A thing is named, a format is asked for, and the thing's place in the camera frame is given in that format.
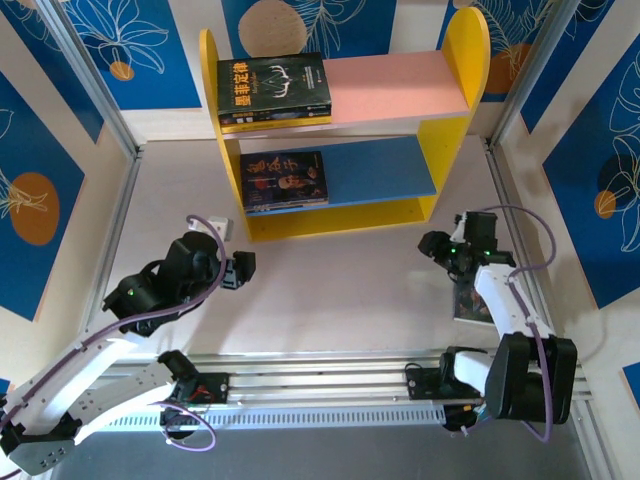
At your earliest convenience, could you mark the dark blue portrait book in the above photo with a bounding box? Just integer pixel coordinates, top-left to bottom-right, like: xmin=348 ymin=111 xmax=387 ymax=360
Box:
xmin=239 ymin=150 xmax=331 ymax=207
xmin=452 ymin=277 xmax=496 ymax=326

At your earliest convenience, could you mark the brown scroll cover book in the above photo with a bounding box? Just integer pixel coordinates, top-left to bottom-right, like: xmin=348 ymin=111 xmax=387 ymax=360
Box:
xmin=244 ymin=201 xmax=330 ymax=215

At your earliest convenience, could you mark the black wolf eye book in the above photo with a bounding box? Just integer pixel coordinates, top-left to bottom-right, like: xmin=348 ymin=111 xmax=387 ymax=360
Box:
xmin=218 ymin=105 xmax=333 ymax=124

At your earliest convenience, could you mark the black book orange title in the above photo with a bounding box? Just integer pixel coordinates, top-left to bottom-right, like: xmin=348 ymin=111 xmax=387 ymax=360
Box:
xmin=216 ymin=52 xmax=333 ymax=115

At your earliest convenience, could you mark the yellow bookshelf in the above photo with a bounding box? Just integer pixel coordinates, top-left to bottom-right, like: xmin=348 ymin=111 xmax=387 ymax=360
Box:
xmin=198 ymin=5 xmax=492 ymax=245

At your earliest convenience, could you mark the yellow book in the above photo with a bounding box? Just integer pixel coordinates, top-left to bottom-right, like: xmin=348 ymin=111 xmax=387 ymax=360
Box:
xmin=220 ymin=117 xmax=334 ymax=134

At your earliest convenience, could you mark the black connector block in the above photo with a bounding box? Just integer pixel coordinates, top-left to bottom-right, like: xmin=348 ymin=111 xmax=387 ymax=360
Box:
xmin=159 ymin=405 xmax=202 ymax=442
xmin=443 ymin=403 xmax=497 ymax=439

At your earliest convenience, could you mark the blue poster with wood circle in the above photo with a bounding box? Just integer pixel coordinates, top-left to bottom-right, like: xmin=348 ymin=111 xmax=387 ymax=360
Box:
xmin=221 ymin=0 xmax=400 ymax=60

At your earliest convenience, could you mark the aluminium side rail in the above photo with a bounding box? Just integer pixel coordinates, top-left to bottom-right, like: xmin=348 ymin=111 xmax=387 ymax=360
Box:
xmin=79 ymin=142 xmax=147 ymax=351
xmin=483 ymin=138 xmax=609 ymax=480

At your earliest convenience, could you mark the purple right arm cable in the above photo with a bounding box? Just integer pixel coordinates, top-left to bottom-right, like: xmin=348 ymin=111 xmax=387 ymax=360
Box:
xmin=449 ymin=204 xmax=557 ymax=445

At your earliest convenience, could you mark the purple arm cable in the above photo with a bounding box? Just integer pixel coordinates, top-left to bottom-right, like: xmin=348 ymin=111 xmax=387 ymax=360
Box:
xmin=0 ymin=214 xmax=224 ymax=471
xmin=449 ymin=204 xmax=557 ymax=445

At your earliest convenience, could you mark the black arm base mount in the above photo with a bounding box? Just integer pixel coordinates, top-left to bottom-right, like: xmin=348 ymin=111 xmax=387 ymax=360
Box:
xmin=177 ymin=370 xmax=231 ymax=405
xmin=404 ymin=362 xmax=446 ymax=401

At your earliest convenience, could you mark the aluminium rail base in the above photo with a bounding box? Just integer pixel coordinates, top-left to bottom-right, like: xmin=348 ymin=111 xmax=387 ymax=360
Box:
xmin=107 ymin=352 xmax=594 ymax=407

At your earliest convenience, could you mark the white slotted cable duct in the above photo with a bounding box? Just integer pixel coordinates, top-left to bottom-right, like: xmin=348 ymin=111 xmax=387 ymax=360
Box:
xmin=97 ymin=403 xmax=447 ymax=430

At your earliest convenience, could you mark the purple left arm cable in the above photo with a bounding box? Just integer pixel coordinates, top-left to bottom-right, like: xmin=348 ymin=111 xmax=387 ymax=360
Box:
xmin=0 ymin=214 xmax=224 ymax=471

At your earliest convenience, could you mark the aluminium frame post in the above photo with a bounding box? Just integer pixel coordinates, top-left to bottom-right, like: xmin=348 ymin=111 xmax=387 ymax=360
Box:
xmin=34 ymin=0 xmax=140 ymax=157
xmin=489 ymin=0 xmax=589 ymax=149

